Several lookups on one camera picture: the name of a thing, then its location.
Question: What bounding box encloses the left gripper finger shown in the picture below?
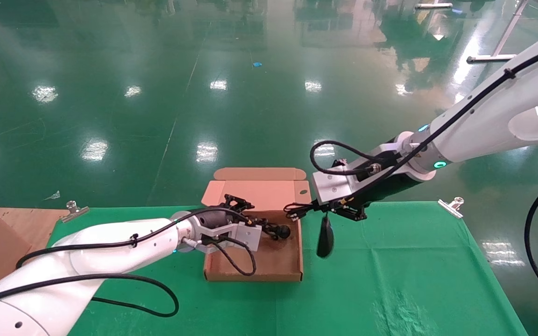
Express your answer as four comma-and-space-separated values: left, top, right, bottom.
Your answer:
249, 222, 282, 240
217, 193, 256, 213

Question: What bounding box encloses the green table cloth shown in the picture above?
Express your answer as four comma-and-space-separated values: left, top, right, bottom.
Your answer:
47, 202, 529, 336

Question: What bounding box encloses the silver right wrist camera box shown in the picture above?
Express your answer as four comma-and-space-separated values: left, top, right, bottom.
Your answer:
311, 144, 399, 205

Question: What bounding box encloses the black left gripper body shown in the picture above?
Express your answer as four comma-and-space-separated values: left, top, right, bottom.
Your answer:
199, 208, 252, 231

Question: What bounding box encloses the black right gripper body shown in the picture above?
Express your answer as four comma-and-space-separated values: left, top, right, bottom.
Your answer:
358, 174, 420, 205

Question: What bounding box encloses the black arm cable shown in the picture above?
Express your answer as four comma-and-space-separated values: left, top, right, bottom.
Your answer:
309, 42, 538, 313
0, 207, 257, 318

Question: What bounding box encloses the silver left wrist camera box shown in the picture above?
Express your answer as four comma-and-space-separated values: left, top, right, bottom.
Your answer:
201, 223, 263, 255

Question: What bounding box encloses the black computer mouse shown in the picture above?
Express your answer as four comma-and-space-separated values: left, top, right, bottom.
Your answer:
285, 203, 335, 259

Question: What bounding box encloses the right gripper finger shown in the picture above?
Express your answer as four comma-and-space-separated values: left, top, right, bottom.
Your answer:
336, 198, 369, 223
310, 199, 340, 217

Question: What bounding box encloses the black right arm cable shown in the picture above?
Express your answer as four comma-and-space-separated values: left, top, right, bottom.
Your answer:
309, 42, 538, 313

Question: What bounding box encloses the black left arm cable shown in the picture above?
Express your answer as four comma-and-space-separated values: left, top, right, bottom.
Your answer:
0, 207, 257, 318

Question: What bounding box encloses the flat open cardboard box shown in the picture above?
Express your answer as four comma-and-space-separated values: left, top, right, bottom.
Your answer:
202, 167, 312, 282

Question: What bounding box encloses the metal binder clip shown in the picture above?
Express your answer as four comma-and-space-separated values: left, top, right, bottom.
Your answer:
61, 201, 90, 224
438, 197, 465, 219

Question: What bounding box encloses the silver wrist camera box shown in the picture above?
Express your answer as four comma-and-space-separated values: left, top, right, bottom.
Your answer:
311, 144, 399, 205
201, 223, 263, 255

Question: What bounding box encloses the black power cord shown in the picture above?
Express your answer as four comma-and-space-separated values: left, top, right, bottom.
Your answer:
243, 212, 292, 241

